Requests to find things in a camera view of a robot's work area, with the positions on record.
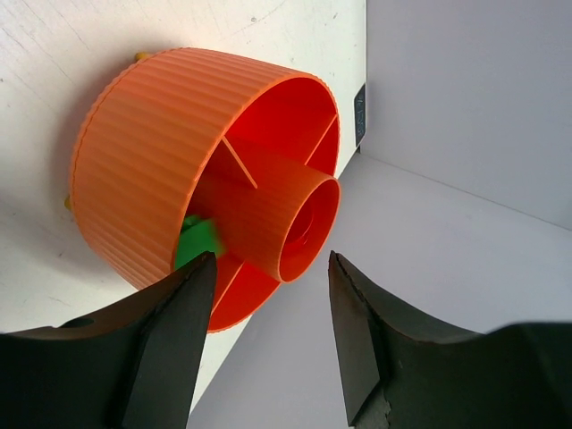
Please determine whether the green lego brick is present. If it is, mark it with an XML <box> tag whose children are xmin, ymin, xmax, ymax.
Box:
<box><xmin>174</xmin><ymin>215</ymin><xmax>225</xmax><ymax>270</ymax></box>

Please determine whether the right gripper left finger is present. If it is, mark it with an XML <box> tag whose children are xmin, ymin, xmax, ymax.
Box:
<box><xmin>1</xmin><ymin>252</ymin><xmax>217</xmax><ymax>428</ymax></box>

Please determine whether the large yellow lego brick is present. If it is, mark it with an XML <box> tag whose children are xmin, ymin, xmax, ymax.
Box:
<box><xmin>63</xmin><ymin>52</ymin><xmax>152</xmax><ymax>212</ymax></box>

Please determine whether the orange round divided container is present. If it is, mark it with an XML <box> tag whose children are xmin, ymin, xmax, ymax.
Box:
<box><xmin>69</xmin><ymin>47</ymin><xmax>341</xmax><ymax>332</ymax></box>

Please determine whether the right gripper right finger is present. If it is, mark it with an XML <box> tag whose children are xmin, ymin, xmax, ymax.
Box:
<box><xmin>328</xmin><ymin>252</ymin><xmax>571</xmax><ymax>428</ymax></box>

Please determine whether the right corner label sticker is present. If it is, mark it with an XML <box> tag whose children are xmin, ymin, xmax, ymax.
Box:
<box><xmin>354</xmin><ymin>83</ymin><xmax>366</xmax><ymax>153</ymax></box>

